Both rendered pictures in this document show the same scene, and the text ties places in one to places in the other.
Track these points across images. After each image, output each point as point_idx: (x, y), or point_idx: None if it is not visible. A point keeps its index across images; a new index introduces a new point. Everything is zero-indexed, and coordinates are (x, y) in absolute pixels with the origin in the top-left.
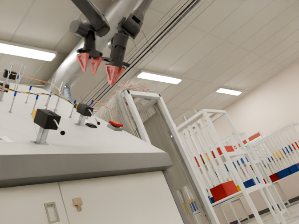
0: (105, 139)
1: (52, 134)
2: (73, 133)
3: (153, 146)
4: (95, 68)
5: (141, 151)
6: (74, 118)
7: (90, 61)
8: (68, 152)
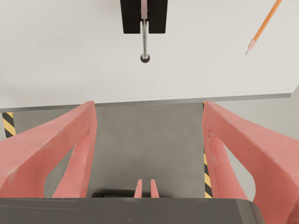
0: (153, 56)
1: (3, 56)
2: (66, 39)
3: (294, 75)
4: (210, 163)
5: (205, 94)
6: None
7: (292, 183)
8: (23, 105)
